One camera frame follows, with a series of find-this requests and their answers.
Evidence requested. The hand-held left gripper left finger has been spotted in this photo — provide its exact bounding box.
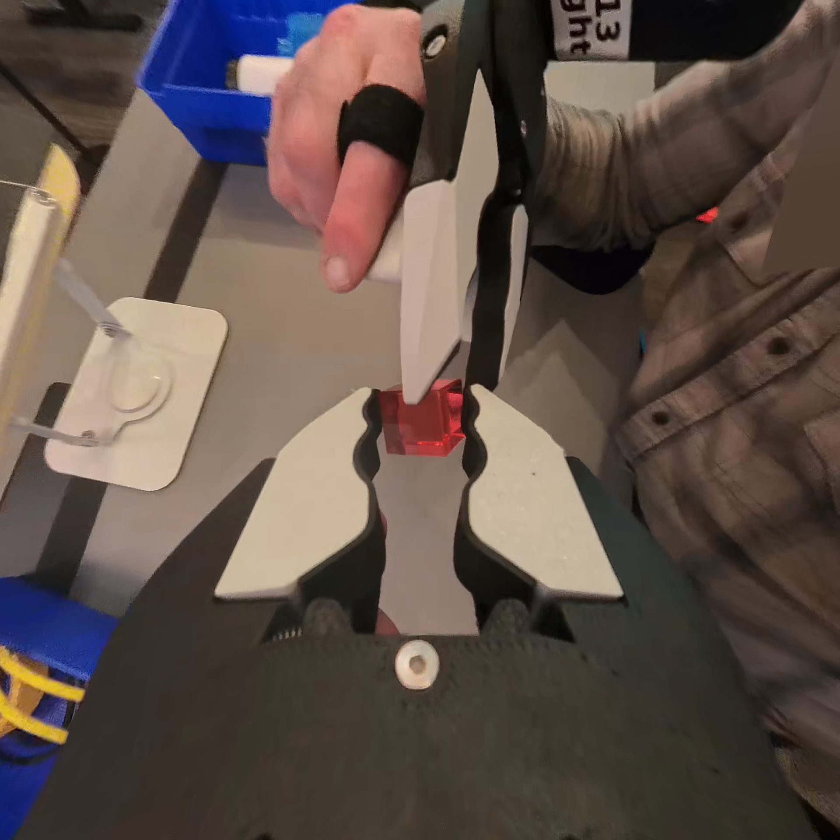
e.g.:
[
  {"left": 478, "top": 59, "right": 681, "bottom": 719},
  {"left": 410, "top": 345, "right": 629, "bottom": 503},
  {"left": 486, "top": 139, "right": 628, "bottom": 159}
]
[{"left": 214, "top": 386, "right": 388, "bottom": 601}]

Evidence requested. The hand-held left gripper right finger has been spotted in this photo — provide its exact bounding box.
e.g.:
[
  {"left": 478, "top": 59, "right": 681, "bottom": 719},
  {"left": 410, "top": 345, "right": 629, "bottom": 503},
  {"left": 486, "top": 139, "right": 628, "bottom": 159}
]
[{"left": 453, "top": 384, "right": 626, "bottom": 602}]

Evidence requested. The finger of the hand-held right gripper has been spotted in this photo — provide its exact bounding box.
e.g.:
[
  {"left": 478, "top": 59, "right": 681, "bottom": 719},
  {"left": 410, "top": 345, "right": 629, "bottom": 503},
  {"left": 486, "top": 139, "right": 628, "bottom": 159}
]
[
  {"left": 399, "top": 67, "right": 494, "bottom": 408},
  {"left": 465, "top": 197, "right": 531, "bottom": 395}
]

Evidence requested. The red transparent cube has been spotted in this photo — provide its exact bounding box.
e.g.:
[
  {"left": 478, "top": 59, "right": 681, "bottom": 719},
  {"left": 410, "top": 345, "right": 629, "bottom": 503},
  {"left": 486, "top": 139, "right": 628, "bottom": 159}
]
[{"left": 378, "top": 378, "right": 468, "bottom": 456}]

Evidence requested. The person's right forearm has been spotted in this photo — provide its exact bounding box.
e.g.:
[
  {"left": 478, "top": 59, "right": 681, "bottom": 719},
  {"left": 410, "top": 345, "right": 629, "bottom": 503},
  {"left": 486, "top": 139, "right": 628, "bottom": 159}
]
[{"left": 532, "top": 62, "right": 821, "bottom": 256}]

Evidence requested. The person's right hand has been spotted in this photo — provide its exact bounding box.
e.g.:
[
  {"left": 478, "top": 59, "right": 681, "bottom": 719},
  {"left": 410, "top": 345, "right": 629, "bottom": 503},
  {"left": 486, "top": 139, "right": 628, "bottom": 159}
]
[{"left": 265, "top": 5, "right": 427, "bottom": 295}]

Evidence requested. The light blue item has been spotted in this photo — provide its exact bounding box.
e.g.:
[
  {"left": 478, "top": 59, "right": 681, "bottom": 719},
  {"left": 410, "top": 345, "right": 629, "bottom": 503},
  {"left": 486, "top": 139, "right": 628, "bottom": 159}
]
[{"left": 276, "top": 12, "right": 327, "bottom": 59}]

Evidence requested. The white marker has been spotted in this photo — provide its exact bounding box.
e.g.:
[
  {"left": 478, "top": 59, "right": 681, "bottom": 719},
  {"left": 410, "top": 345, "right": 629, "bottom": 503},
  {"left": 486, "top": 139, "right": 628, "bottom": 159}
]
[{"left": 225, "top": 55, "right": 298, "bottom": 97}]

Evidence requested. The blue plastic bin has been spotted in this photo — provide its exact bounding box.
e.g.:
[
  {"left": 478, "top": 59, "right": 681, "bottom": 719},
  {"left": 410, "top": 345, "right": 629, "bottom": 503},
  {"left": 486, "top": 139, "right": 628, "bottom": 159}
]
[
  {"left": 135, "top": 0, "right": 358, "bottom": 168},
  {"left": 0, "top": 575, "right": 120, "bottom": 840}
]

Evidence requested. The wooden board with black panel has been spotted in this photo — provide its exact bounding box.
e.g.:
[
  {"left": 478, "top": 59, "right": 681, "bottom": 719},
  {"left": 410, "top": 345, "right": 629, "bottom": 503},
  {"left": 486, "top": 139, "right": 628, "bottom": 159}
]
[{"left": 0, "top": 143, "right": 83, "bottom": 460}]

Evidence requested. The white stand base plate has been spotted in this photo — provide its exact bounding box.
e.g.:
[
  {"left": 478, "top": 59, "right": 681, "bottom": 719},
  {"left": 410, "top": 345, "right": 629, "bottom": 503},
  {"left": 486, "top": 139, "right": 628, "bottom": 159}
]
[{"left": 43, "top": 296, "right": 229, "bottom": 493}]

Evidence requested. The yellow cable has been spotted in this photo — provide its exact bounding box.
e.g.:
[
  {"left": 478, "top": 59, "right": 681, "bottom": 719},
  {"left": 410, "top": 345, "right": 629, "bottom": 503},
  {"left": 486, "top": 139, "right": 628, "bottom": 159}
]
[{"left": 0, "top": 646, "right": 88, "bottom": 746}]

